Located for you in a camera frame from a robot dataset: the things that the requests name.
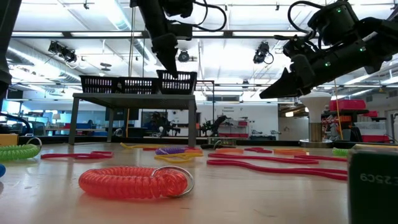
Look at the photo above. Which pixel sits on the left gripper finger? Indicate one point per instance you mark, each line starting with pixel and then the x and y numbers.
pixel 170 65

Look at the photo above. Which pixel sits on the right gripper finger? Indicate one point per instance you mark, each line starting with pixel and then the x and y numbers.
pixel 280 88

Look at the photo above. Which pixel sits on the orange rubber band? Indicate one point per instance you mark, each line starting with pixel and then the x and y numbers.
pixel 290 152
pixel 194 150
pixel 230 151

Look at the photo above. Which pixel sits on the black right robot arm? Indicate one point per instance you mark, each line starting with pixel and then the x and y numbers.
pixel 351 59

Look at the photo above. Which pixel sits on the black plastic mesh basket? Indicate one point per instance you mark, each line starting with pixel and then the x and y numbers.
pixel 186 84
pixel 138 86
pixel 99 84

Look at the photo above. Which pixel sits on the grey perforated metal shelf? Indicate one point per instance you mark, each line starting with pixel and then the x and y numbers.
pixel 133 100

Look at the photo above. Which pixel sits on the red storage bin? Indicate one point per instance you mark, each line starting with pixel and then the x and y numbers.
pixel 374 138
pixel 346 105

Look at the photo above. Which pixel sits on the rack with red bins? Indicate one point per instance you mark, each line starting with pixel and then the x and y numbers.
pixel 237 127

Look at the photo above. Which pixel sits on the black computer monitor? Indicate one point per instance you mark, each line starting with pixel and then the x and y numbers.
pixel 121 114

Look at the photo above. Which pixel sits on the overhead light bar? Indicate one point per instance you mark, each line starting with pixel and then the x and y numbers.
pixel 93 34

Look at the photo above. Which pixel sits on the white storage bin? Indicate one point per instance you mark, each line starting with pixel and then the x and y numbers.
pixel 370 128

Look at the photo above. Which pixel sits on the small white table lamp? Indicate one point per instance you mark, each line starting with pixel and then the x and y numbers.
pixel 56 116

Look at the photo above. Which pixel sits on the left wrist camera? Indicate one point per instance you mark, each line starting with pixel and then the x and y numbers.
pixel 182 32

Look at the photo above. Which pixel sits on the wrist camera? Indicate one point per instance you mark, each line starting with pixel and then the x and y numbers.
pixel 295 46
pixel 182 32

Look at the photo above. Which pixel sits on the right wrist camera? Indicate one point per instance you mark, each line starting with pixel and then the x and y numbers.
pixel 295 46

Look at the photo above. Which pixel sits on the black aluminium table frame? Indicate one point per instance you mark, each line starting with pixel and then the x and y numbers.
pixel 280 143

